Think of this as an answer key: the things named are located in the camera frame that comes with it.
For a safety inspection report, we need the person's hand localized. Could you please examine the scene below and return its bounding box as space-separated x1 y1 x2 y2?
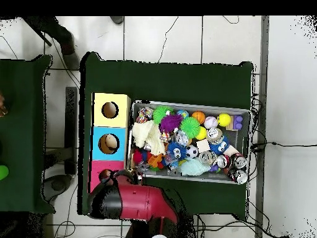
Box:
0 91 9 118

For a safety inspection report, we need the cream muslin cloth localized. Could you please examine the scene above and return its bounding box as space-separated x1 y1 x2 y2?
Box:
131 120 166 157

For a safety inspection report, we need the green spiky ball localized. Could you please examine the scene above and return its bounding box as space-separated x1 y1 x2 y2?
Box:
152 105 174 125
180 117 201 139

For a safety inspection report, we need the wooden box with three holes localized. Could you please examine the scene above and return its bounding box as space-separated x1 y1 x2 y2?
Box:
89 92 132 193

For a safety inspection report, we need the shallow clear mesh bin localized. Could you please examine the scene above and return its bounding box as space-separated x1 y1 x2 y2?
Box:
126 100 251 186

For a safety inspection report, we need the side table with green cloth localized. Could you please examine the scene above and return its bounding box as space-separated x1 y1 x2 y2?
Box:
0 54 53 215

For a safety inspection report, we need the small green object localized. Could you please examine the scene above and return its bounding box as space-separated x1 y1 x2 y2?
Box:
0 165 10 182

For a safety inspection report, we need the person's leg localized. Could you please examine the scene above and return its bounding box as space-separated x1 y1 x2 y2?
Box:
24 16 76 50

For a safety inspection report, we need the orange plastic toy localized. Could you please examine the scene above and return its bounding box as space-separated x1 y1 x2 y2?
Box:
146 153 165 170

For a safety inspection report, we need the purple spiky ball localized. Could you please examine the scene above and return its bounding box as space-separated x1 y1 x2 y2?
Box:
158 113 183 134

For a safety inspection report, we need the small blue fuzzy toy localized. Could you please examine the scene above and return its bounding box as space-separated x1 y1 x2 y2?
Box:
166 142 186 161

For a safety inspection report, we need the small soccer ball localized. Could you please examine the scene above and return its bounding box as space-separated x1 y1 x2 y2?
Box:
185 144 199 159

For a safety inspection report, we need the orange basketball toy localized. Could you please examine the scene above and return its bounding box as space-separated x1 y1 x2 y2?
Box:
191 110 206 125

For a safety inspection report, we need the yellow tennis ball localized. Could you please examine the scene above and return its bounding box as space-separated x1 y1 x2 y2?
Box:
195 126 209 141

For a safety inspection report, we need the mint green cloth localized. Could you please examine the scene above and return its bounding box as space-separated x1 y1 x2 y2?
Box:
179 157 213 177

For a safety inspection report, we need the white baseball toy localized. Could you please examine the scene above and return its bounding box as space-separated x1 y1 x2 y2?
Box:
204 115 219 130

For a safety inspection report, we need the blue fuzzy monster toy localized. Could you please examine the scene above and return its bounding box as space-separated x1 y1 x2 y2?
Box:
210 138 231 156

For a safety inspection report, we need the smooth yellow ball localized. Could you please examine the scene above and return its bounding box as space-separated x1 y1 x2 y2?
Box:
216 112 232 128

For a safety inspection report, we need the black power adapter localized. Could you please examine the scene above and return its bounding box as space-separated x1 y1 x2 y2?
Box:
250 142 267 152

